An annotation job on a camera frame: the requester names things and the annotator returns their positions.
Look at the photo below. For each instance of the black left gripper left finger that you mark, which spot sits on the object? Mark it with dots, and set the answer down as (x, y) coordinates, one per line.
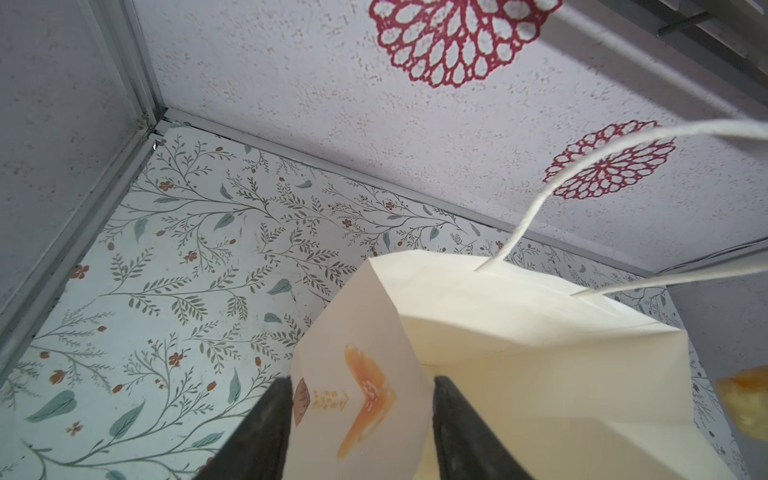
(258, 447)

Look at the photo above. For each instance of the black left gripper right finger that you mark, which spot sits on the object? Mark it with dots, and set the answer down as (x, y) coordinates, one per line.
(466, 448)

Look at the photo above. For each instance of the printed white paper bag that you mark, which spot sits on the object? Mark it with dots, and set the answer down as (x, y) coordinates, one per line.
(574, 384)

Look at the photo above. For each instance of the grey wall shelf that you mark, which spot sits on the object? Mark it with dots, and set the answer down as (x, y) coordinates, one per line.
(728, 38)

